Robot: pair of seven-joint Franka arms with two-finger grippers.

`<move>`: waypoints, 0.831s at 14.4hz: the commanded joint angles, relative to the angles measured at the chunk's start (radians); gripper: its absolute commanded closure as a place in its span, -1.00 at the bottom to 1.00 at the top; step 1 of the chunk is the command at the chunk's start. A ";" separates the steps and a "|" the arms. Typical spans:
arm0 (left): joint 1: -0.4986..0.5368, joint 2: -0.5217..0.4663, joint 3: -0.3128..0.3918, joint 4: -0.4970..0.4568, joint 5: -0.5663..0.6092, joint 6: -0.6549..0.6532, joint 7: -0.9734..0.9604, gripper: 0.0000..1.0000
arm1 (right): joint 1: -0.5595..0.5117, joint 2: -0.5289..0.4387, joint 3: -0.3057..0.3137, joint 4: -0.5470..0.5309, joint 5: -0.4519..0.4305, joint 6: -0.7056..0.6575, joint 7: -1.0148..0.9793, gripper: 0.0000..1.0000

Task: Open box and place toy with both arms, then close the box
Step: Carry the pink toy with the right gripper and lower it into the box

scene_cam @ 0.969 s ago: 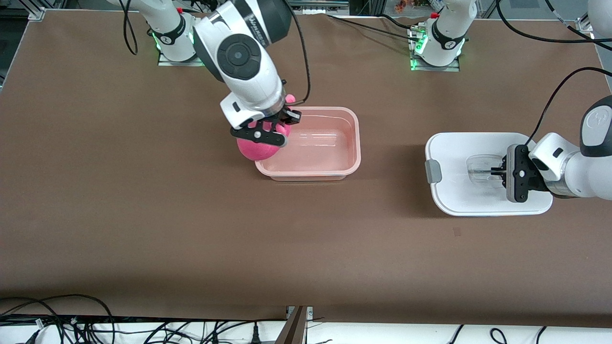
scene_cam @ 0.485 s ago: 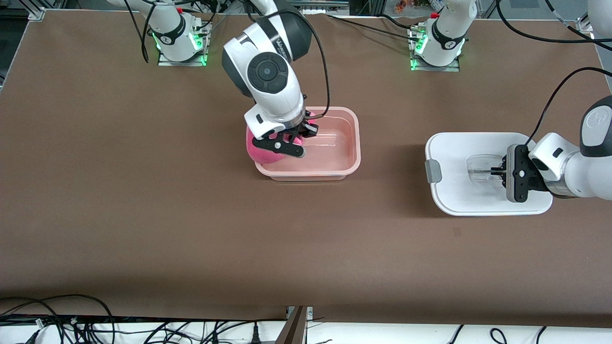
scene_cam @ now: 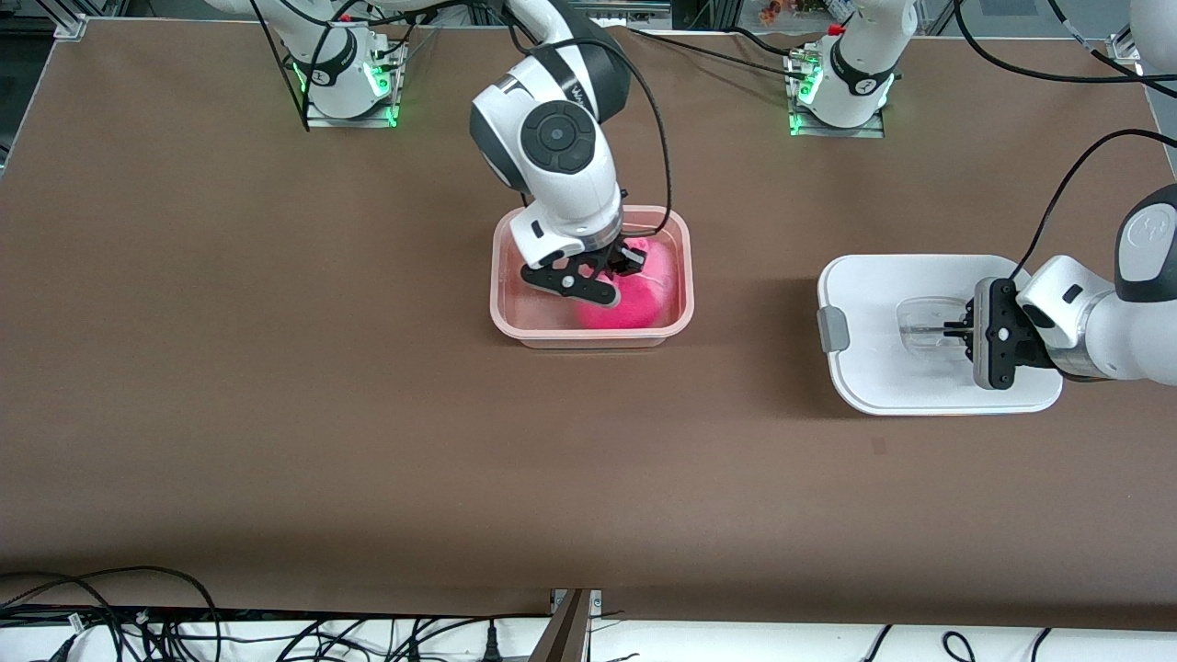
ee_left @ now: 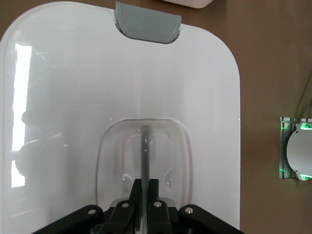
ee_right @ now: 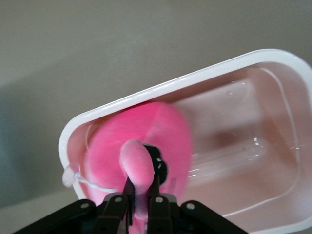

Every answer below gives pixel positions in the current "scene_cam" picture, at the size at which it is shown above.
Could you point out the pink plush toy with sunglasses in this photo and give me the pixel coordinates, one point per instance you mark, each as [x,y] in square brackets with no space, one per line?
[644,303]

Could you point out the brown table cover sheet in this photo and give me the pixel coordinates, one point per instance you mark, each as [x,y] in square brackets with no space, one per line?
[588,460]

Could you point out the black power plug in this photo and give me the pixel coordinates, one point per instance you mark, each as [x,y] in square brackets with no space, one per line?
[492,644]

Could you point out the aluminium frame corner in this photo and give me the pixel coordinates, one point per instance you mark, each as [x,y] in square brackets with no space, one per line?
[69,23]
[1126,41]

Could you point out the pink translucent plastic box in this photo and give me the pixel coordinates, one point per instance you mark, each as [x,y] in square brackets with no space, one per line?
[533,317]

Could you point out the white box lid grey clips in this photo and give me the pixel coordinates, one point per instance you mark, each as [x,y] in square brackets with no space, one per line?
[883,377]

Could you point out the aluminium profile post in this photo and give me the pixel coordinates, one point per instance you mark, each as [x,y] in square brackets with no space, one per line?
[565,634]

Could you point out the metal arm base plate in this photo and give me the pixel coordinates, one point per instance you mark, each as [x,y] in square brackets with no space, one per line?
[874,131]
[317,121]

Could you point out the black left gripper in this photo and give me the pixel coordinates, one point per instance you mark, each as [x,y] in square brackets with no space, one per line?
[977,330]

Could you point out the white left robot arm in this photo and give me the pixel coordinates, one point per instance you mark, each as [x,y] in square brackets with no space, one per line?
[1117,322]

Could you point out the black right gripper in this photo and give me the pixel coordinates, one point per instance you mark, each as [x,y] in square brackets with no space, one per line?
[618,260]

